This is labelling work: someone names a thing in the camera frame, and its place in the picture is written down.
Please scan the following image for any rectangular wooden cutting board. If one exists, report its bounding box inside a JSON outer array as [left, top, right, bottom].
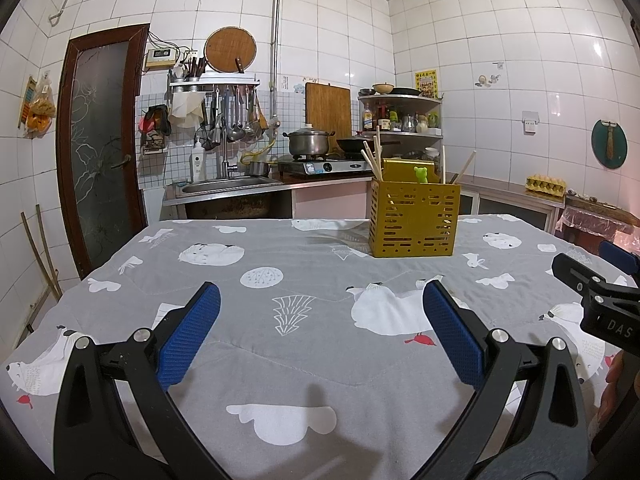
[[305, 82, 353, 137]]

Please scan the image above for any white soap bottle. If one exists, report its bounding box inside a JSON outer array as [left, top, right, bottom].
[[189, 136, 207, 184]]

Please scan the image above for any steel kitchen sink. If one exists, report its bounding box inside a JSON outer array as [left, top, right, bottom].
[[180, 175, 284, 197]]

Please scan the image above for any grey wall pipe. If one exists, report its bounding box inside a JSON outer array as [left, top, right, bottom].
[[269, 0, 284, 126]]

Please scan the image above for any small cabinet with plastic cover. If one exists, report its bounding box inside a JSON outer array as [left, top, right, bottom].
[[554, 194, 640, 257]]

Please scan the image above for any yellow slotted utensil holder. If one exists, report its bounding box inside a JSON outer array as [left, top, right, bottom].
[[369, 157, 461, 258]]

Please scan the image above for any round green wall board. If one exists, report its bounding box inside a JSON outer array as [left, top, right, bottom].
[[591, 118, 629, 168]]

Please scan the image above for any kitchen counter with cabinets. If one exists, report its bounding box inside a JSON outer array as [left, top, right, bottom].
[[161, 174, 567, 235]]

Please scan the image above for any thin wooden stick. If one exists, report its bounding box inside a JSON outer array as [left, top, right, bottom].
[[35, 204, 64, 300], [20, 211, 57, 306]]

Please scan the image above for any round wooden pot lid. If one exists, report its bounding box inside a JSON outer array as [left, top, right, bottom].
[[204, 26, 258, 74]]

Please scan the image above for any beige wall control box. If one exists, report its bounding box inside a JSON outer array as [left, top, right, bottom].
[[145, 48, 179, 71]]

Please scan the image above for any steel corner shelf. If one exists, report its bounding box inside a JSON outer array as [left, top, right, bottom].
[[357, 92, 445, 139]]

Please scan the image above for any rack cutlery holder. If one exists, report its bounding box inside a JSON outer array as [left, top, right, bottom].
[[179, 55, 207, 82]]

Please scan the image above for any chrome faucet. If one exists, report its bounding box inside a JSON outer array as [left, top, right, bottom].
[[220, 140, 240, 181]]

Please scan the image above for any yellow wall poster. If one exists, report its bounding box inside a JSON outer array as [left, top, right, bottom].
[[414, 68, 438, 99]]

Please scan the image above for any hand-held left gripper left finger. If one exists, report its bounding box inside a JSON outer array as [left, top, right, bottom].
[[52, 281, 223, 480]]

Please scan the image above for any steel pot with lid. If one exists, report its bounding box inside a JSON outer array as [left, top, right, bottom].
[[282, 123, 337, 157]]

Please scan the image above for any wall wire basket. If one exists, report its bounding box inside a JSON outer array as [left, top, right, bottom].
[[139, 104, 171, 155]]

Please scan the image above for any steel wall rack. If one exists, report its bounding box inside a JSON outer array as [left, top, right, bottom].
[[167, 77, 261, 95]]

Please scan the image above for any hanging plastic bag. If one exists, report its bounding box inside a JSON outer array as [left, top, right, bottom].
[[19, 73, 56, 139]]

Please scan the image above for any black wok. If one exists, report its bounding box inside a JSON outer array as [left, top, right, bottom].
[[335, 134, 376, 156]]

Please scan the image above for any yellow egg tray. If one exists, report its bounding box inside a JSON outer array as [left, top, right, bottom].
[[524, 173, 568, 196]]

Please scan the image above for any bunch of wooden chopsticks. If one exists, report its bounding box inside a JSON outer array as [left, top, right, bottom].
[[361, 130, 386, 182]]

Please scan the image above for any steel gas stove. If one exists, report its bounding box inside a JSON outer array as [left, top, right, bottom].
[[276, 153, 375, 179]]

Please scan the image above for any grey printed tablecloth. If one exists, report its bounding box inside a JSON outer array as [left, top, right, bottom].
[[0, 214, 640, 480]]

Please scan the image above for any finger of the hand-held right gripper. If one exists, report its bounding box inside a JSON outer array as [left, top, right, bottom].
[[552, 252, 606, 311], [598, 240, 640, 277]]

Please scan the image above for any white hanging cloth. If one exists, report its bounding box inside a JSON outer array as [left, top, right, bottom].
[[168, 92, 204, 129]]

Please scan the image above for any row of condiment bottles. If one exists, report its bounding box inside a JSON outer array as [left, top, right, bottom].
[[362, 103, 442, 134]]

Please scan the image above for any row of hanging kitchen utensils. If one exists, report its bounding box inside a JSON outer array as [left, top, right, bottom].
[[201, 85, 269, 150]]

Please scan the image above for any brown door with frosted glass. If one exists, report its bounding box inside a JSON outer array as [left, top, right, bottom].
[[56, 23, 151, 281]]

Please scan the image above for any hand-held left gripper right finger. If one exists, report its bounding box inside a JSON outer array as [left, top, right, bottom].
[[417, 280, 588, 480]]

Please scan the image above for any person's right hand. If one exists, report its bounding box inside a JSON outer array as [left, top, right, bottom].
[[601, 352, 626, 411]]

